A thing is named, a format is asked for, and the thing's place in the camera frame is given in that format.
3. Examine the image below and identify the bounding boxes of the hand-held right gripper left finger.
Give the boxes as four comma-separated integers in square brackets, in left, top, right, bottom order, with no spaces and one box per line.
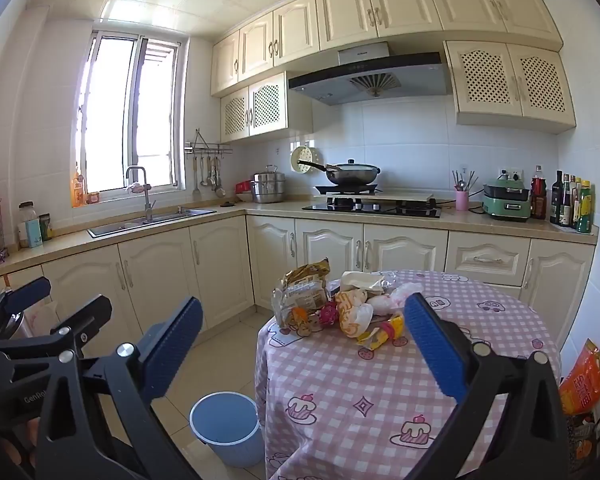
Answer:
[35,296,204,480]

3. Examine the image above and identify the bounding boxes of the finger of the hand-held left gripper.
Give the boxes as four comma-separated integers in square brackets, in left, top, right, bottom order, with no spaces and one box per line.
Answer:
[0,276,52,343]
[0,295,113,361]

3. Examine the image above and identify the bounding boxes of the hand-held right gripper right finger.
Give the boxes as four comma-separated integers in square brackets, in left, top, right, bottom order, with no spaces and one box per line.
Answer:
[404,292,571,480]

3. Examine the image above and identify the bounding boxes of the yellow snack wrapper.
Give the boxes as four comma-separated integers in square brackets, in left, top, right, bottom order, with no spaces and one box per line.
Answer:
[357,312,406,351]

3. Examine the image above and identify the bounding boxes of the white plastic bag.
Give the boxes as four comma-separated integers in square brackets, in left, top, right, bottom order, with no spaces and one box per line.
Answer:
[367,282,426,316]

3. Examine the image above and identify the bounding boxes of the orange and white wrapper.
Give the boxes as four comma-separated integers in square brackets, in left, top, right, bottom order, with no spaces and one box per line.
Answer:
[334,287,376,343]

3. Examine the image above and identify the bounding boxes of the light blue plastic bin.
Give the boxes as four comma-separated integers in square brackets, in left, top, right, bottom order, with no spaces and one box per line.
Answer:
[189,392,265,468]

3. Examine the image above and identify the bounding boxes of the white paper napkin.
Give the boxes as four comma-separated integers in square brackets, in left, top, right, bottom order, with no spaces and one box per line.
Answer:
[340,271,386,293]

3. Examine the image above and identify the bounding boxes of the red pink wrapper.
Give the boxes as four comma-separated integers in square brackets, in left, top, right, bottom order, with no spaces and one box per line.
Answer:
[319,302,341,331]

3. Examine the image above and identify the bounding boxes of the small orange snack packet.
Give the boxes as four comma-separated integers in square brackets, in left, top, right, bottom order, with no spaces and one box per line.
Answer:
[287,307,321,337]

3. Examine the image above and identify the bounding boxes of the golden snack bag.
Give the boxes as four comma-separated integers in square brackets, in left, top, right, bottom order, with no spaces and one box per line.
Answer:
[271,258,331,328]

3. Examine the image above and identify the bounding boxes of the person's left hand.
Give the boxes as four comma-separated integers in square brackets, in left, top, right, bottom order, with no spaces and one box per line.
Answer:
[10,417,40,468]

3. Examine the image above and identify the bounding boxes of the clear glass jar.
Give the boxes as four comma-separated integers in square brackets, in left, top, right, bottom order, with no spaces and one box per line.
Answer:
[17,201,38,248]

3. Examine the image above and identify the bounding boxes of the cream base cabinets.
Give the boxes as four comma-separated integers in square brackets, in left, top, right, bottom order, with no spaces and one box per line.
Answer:
[0,212,598,361]

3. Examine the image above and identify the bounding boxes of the round table with pink checked cloth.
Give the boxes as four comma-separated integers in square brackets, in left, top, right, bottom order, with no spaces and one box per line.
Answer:
[255,269,563,480]

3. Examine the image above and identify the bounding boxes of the steel kitchen sink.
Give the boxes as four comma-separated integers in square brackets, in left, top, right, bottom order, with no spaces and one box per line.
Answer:
[87,208,217,239]

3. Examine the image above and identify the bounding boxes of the steel kitchen faucet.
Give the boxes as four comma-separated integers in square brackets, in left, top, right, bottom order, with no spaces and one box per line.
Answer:
[125,166,157,224]

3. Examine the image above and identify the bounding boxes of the orange printed bag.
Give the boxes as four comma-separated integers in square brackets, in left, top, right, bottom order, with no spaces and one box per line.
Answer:
[560,338,600,416]

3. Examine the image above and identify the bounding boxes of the black gas stove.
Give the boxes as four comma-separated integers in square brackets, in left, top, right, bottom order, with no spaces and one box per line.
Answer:
[302,185,442,219]

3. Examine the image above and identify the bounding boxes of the green electric cooker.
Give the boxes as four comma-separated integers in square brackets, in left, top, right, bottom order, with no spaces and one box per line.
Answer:
[482,178,532,222]

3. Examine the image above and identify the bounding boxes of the chopsticks and spoons bundle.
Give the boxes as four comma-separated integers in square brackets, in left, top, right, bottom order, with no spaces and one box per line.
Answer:
[451,169,477,194]

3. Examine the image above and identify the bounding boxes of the dark printed bag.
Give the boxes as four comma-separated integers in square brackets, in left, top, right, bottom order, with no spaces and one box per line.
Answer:
[565,412,600,473]

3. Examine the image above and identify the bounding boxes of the dark sauce bottle white cap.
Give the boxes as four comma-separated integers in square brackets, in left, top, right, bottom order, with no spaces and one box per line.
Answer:
[531,165,548,220]

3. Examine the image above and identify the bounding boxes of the steel steamer pot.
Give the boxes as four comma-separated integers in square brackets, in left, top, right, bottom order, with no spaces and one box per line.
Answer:
[250,165,286,204]

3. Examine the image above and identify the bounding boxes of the tall dark glass bottle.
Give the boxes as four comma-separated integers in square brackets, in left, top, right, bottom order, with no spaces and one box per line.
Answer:
[550,170,565,225]

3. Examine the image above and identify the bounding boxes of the wok with lid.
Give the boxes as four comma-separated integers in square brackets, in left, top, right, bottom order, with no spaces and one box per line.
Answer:
[297,159,382,186]

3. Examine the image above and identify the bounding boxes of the slim dark condiment bottle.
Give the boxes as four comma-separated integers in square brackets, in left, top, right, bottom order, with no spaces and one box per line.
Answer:
[561,174,580,230]

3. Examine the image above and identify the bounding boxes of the sliding window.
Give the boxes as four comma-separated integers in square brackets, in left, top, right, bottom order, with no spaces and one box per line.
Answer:
[72,32,186,207]

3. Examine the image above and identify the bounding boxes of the yellow green oil bottle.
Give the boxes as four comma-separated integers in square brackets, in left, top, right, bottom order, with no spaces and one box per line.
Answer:
[577,180,594,233]

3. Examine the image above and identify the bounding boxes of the round cream perforated tray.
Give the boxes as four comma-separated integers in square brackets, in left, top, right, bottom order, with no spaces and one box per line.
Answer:
[290,145,320,176]

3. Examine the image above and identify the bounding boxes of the small cream lattice door cabinet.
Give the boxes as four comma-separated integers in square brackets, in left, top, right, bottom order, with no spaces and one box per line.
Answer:
[220,72,313,143]

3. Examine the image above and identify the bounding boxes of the black range hood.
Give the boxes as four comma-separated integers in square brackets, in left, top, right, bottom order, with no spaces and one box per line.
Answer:
[287,42,451,107]

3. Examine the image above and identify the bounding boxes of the wide cream lattice door cabinet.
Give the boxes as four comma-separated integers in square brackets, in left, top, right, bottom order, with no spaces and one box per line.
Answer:
[444,40,577,135]

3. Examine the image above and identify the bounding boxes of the wall utensil rack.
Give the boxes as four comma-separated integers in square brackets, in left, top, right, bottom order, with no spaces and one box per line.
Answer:
[184,129,233,158]

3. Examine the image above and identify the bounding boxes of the cream upper wall cabinets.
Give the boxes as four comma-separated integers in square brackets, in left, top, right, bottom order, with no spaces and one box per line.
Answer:
[211,0,565,97]

